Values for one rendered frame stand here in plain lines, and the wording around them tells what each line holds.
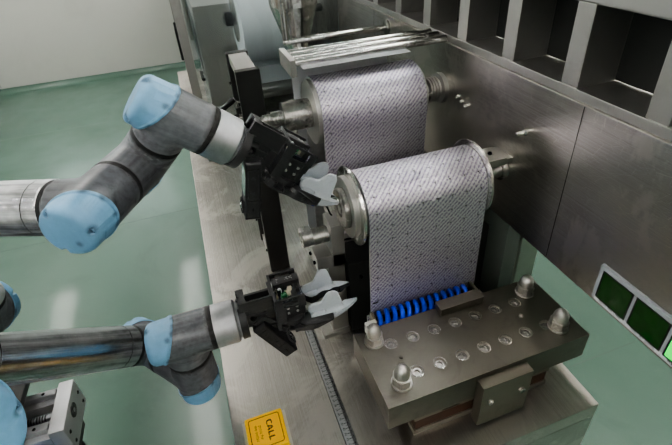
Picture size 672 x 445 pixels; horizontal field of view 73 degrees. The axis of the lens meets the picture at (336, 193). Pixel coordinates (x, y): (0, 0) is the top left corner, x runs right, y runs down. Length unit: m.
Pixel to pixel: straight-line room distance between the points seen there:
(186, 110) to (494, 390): 0.67
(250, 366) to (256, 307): 0.26
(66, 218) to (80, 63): 5.86
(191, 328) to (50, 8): 5.72
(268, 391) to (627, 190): 0.73
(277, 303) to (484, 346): 0.38
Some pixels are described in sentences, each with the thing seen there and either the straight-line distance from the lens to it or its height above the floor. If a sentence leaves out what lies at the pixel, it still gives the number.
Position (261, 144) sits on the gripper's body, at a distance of 0.70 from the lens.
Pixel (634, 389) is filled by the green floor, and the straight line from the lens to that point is 2.31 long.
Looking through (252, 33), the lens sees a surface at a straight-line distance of 1.67.
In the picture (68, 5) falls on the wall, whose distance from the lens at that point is 6.30.
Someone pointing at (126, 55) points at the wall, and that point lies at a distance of 6.35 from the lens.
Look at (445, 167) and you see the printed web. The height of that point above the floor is 1.30.
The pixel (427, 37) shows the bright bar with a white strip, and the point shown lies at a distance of 1.08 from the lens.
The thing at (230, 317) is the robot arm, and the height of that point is 1.14.
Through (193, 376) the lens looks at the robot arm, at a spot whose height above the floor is 1.05.
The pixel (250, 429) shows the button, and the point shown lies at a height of 0.92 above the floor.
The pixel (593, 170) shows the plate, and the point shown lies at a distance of 0.79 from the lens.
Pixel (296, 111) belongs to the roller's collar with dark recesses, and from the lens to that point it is 0.96.
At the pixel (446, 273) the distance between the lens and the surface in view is 0.95.
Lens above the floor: 1.72
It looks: 33 degrees down
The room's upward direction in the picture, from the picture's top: 4 degrees counter-clockwise
